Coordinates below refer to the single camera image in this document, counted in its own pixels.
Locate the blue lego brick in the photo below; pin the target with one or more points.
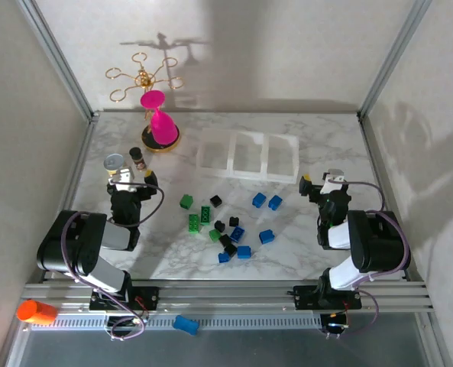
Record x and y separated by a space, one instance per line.
266 236
275 202
259 199
238 233
243 252
223 257

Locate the long green lego brick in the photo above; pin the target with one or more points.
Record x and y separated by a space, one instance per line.
194 223
206 214

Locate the black lego brick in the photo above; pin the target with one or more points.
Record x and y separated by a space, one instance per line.
224 240
230 249
233 221
215 200
220 226

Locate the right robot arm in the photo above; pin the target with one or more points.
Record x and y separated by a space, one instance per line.
379 244

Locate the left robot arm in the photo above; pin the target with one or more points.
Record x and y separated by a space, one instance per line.
69 244

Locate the black-lidded spice jar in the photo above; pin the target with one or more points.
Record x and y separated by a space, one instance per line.
138 160

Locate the yellow tin can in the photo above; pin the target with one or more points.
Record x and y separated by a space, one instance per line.
113 162

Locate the pink plastic wine glass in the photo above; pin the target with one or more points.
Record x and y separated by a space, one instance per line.
162 128

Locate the clear three-compartment container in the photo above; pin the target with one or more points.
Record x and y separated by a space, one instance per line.
249 156

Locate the left small circuit board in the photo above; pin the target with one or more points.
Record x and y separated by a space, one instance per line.
132 322

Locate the small circuit board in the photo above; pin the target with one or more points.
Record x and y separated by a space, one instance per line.
335 326
132 322

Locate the right small circuit board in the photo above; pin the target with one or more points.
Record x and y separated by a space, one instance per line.
335 326

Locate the blue brick below table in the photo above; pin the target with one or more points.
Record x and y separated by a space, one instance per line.
186 325

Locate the orange plastic cylinder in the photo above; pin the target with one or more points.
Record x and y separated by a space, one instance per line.
37 311

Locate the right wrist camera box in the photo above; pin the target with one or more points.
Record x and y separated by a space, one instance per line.
331 185

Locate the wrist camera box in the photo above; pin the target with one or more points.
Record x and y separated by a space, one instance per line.
123 177
331 185

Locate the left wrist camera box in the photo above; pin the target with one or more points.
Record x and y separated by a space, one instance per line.
123 177

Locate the right aluminium side rail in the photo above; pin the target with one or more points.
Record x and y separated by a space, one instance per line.
379 168

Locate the aluminium side rail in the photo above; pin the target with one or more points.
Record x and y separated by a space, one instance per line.
379 168
83 153

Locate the left aluminium side rail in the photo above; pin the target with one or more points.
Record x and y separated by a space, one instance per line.
83 153

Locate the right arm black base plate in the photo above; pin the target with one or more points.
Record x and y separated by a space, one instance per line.
304 296

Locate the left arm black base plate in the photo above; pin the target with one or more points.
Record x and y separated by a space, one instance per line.
149 298

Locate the aluminium mounting rail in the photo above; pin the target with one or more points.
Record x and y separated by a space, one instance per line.
226 296

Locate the right aluminium frame post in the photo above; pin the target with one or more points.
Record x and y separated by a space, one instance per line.
394 57

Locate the aluminium frame post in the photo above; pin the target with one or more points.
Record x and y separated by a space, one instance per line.
394 57
58 57

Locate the left aluminium frame post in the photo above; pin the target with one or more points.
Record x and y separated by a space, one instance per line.
58 57

